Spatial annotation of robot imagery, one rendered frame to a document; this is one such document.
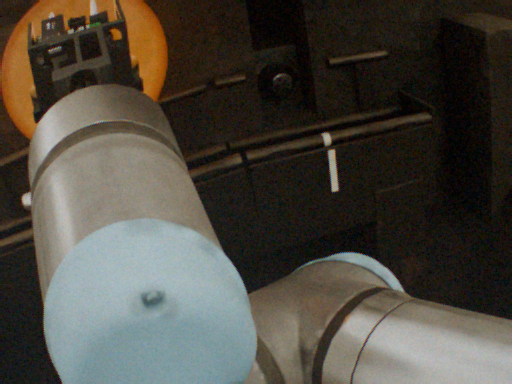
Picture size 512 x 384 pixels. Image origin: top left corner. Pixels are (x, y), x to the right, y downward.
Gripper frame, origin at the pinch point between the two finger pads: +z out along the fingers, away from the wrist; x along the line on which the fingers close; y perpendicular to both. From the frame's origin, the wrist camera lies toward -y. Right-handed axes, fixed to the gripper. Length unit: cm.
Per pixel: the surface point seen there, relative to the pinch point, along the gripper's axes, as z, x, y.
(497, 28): -5.0, -42.3, -3.8
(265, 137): -1.3, -16.3, -14.4
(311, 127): -1.3, -21.0, -14.5
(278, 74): 4.5, -19.9, -11.2
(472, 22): -1.9, -40.9, -4.5
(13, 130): 3.8, 8.5, -8.9
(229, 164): -7.1, -11.1, -11.9
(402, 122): -7.1, -28.3, -12.0
